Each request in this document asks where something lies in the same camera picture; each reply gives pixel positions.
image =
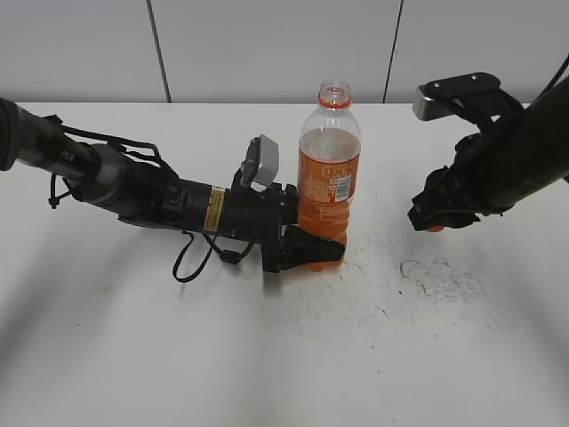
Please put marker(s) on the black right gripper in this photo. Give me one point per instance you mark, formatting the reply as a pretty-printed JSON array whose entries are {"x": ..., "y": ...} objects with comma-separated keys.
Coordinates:
[{"x": 454, "y": 196}]

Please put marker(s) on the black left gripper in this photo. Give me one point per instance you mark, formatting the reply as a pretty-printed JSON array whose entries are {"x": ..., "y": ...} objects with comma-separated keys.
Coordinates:
[{"x": 267, "y": 218}]

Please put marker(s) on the orange drink plastic bottle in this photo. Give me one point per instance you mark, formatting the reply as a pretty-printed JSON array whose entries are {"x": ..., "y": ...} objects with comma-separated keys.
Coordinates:
[{"x": 329, "y": 152}]

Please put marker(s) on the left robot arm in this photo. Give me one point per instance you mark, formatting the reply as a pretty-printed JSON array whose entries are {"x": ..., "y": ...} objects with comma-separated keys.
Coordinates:
[{"x": 130, "y": 179}]

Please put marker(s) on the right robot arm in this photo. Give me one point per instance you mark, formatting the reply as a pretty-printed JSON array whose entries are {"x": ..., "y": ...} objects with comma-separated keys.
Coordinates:
[{"x": 515, "y": 152}]

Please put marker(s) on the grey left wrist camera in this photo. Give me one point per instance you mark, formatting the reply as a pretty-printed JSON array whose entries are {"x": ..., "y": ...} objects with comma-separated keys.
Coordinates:
[{"x": 261, "y": 162}]

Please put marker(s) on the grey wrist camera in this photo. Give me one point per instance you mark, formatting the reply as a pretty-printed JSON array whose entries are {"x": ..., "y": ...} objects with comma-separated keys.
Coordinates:
[
  {"x": 475, "y": 97},
  {"x": 261, "y": 162}
]

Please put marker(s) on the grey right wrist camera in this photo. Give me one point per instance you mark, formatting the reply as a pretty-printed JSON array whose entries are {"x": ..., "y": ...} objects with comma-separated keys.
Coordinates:
[{"x": 475, "y": 97}]

